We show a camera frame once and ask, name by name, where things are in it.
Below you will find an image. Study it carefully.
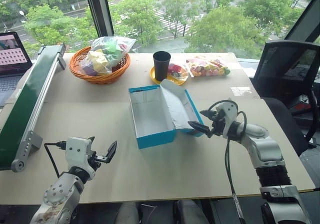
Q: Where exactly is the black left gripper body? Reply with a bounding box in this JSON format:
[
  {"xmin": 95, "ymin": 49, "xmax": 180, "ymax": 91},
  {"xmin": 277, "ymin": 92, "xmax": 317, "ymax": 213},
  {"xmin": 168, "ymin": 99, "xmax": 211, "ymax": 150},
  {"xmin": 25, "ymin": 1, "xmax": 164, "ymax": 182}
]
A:
[{"xmin": 87, "ymin": 150, "xmax": 111, "ymax": 172}]

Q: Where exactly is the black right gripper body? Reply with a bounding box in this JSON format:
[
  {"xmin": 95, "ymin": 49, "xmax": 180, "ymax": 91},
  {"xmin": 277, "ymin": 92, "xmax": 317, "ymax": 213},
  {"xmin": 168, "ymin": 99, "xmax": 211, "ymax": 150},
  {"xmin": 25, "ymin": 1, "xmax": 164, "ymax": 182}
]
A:
[{"xmin": 206, "ymin": 108, "xmax": 229, "ymax": 139}]

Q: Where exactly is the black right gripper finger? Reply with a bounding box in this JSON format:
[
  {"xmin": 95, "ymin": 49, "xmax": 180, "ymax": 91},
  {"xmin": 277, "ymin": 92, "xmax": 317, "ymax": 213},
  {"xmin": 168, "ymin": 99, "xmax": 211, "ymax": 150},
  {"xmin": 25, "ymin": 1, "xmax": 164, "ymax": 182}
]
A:
[
  {"xmin": 199, "ymin": 109, "xmax": 219, "ymax": 121},
  {"xmin": 187, "ymin": 120, "xmax": 211, "ymax": 135}
]

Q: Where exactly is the blue cardboard box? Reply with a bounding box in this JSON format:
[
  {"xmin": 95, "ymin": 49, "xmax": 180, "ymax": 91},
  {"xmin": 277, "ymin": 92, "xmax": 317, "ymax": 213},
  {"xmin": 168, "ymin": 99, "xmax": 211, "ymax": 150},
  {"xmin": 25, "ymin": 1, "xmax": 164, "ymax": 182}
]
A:
[{"xmin": 128, "ymin": 79, "xmax": 205, "ymax": 150}]

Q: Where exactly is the green conveyor belt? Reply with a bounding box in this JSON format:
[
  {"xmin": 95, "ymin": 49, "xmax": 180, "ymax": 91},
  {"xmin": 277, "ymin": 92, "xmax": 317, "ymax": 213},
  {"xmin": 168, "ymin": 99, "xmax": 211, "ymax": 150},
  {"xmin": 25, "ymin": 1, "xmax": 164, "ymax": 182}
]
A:
[{"xmin": 0, "ymin": 43, "xmax": 67, "ymax": 173}]

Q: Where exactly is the clear plastic film piece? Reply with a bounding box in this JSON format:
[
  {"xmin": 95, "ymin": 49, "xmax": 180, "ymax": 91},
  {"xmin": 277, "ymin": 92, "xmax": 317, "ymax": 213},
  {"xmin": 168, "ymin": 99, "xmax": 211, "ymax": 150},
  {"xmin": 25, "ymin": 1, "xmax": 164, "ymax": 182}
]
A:
[{"xmin": 229, "ymin": 86, "xmax": 253, "ymax": 96}]

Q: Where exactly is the large clear bag of sweets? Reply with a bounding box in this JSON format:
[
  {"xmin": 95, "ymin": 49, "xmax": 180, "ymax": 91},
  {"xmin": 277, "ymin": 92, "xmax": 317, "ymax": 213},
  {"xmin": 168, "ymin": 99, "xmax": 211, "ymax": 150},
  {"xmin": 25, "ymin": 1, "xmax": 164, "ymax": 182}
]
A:
[{"xmin": 185, "ymin": 55, "xmax": 232, "ymax": 78}]

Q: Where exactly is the yellow plate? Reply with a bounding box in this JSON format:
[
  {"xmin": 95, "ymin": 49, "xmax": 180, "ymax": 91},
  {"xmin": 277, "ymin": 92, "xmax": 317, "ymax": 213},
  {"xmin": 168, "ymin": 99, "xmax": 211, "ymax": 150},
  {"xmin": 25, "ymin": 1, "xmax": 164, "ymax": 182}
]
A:
[{"xmin": 149, "ymin": 66, "xmax": 187, "ymax": 87}]

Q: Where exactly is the small clear bag of sweets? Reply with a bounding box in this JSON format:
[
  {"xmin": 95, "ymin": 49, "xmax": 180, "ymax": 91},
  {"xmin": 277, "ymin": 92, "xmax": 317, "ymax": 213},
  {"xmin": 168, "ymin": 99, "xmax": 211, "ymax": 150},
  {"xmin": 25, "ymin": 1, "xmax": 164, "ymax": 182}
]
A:
[{"xmin": 167, "ymin": 63, "xmax": 190, "ymax": 82}]

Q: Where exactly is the grey rounded shape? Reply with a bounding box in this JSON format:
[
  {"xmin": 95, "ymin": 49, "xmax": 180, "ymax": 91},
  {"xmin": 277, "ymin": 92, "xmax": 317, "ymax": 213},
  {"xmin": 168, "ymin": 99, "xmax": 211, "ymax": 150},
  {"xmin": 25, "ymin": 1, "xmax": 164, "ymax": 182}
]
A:
[{"xmin": 119, "ymin": 201, "xmax": 140, "ymax": 224}]

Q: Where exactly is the orange woven basket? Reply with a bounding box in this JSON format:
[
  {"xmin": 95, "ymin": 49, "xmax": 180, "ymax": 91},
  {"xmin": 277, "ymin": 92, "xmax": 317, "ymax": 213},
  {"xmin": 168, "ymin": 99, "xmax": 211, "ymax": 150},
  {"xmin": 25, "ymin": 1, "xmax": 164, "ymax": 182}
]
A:
[{"xmin": 68, "ymin": 46, "xmax": 132, "ymax": 85}]

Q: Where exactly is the black plastic cup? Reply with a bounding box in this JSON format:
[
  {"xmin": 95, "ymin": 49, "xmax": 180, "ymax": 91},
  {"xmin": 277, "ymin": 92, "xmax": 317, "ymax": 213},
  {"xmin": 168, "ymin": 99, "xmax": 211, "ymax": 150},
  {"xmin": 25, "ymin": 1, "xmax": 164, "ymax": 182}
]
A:
[{"xmin": 152, "ymin": 51, "xmax": 172, "ymax": 82}]

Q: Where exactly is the black and red case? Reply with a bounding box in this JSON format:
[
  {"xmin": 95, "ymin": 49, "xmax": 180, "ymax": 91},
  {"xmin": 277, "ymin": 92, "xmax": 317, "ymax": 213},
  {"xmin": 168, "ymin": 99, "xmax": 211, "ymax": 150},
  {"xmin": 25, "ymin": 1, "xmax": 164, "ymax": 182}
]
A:
[{"xmin": 289, "ymin": 93, "xmax": 316, "ymax": 117}]

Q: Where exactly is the dark rounded shape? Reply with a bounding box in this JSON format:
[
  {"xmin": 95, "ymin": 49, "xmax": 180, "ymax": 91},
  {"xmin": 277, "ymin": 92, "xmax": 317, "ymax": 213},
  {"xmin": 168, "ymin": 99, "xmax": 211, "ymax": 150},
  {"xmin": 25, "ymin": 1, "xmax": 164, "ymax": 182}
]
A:
[{"xmin": 174, "ymin": 199, "xmax": 210, "ymax": 224}]

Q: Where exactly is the black mesh office chair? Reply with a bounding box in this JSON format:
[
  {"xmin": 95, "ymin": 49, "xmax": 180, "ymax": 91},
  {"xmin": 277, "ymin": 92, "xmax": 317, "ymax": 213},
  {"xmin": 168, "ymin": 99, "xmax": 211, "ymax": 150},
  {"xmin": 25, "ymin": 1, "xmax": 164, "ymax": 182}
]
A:
[{"xmin": 252, "ymin": 40, "xmax": 320, "ymax": 157}]

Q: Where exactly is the clear bag of colourful items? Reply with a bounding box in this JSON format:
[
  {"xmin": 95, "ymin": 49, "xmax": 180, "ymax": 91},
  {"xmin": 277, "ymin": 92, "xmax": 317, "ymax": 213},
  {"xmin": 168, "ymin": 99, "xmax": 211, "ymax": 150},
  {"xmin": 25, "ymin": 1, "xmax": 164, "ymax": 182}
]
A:
[{"xmin": 79, "ymin": 36, "xmax": 137, "ymax": 77}]

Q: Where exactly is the grey laptop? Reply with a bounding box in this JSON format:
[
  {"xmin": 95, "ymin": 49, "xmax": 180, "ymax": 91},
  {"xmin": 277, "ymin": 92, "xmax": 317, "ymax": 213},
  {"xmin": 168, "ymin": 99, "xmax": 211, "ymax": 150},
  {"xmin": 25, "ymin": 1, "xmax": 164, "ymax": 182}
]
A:
[{"xmin": 0, "ymin": 31, "xmax": 34, "ymax": 107}]

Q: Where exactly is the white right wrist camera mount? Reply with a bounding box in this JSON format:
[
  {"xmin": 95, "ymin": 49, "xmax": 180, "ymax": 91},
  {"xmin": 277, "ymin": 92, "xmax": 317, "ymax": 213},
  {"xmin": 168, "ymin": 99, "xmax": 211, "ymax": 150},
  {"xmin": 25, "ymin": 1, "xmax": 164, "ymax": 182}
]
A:
[{"xmin": 216, "ymin": 101, "xmax": 240, "ymax": 139}]

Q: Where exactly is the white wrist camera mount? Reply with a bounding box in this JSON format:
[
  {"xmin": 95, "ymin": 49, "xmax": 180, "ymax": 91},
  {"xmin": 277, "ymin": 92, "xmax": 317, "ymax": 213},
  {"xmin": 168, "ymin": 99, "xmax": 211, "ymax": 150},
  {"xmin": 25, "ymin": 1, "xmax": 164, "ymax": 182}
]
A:
[
  {"xmin": 65, "ymin": 137, "xmax": 97, "ymax": 177},
  {"xmin": 216, "ymin": 101, "xmax": 240, "ymax": 139}
]

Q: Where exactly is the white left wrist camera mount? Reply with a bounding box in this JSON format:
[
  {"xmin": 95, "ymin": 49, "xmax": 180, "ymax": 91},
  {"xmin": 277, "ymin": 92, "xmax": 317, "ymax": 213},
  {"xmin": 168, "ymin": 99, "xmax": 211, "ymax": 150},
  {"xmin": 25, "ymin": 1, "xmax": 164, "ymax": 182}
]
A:
[{"xmin": 65, "ymin": 137, "xmax": 97, "ymax": 177}]

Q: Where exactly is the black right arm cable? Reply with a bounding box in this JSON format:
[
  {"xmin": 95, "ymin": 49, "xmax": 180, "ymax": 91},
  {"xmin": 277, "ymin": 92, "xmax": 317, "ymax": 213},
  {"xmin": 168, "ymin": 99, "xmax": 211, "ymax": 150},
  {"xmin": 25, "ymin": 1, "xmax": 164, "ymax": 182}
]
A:
[{"xmin": 206, "ymin": 99, "xmax": 248, "ymax": 224}]

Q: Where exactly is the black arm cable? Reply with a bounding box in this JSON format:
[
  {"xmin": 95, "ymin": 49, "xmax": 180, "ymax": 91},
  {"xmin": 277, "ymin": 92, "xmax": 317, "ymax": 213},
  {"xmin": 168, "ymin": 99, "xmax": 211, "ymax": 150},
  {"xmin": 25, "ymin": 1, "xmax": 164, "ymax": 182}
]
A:
[
  {"xmin": 44, "ymin": 140, "xmax": 67, "ymax": 178},
  {"xmin": 206, "ymin": 99, "xmax": 248, "ymax": 224}
]

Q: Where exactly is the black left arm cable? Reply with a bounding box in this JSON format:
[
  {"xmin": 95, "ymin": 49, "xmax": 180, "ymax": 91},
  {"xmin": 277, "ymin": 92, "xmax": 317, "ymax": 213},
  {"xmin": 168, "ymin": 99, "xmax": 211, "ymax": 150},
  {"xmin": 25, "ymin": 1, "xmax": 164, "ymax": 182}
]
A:
[{"xmin": 44, "ymin": 140, "xmax": 67, "ymax": 178}]

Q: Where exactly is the black slanted window frame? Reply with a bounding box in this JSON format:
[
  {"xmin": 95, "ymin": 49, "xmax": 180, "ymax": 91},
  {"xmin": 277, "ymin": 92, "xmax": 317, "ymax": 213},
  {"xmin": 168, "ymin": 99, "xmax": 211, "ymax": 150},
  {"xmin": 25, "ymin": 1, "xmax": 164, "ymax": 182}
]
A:
[{"xmin": 284, "ymin": 1, "xmax": 320, "ymax": 43}]

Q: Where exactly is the black window frame pillar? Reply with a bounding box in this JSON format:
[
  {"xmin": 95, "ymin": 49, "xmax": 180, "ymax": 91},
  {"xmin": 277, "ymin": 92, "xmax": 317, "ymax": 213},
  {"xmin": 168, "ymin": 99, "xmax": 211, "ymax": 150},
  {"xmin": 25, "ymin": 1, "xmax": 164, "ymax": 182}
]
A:
[{"xmin": 82, "ymin": 0, "xmax": 115, "ymax": 38}]

